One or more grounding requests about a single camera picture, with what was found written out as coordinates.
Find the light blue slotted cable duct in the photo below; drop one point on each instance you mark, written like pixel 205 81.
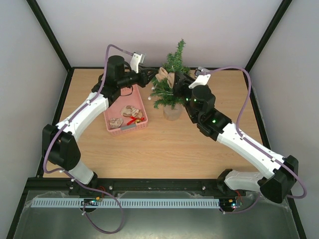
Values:
pixel 126 203

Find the wooden tree stump base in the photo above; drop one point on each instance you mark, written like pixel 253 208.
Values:
pixel 172 114

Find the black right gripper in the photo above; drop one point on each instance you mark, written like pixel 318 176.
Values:
pixel 179 83

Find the pink perforated plastic basket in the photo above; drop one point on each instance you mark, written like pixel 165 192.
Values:
pixel 128 97

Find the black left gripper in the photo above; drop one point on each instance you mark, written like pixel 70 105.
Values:
pixel 143 74

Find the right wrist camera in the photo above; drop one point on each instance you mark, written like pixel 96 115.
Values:
pixel 202 77

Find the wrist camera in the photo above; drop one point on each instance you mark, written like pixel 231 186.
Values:
pixel 202 77
pixel 136 60

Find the beige fabric bow ornament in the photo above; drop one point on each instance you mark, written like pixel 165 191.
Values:
pixel 164 75

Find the small green christmas tree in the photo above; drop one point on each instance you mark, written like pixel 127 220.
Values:
pixel 163 81

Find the gold bell with red ribbon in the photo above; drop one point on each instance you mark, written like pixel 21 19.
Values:
pixel 135 120

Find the wooden heart ornament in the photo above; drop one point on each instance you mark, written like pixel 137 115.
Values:
pixel 115 123

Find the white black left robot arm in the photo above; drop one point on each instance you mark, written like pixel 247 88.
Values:
pixel 59 141

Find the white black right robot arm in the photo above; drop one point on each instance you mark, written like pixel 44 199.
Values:
pixel 276 174

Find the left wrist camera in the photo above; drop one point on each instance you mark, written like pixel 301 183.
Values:
pixel 136 60

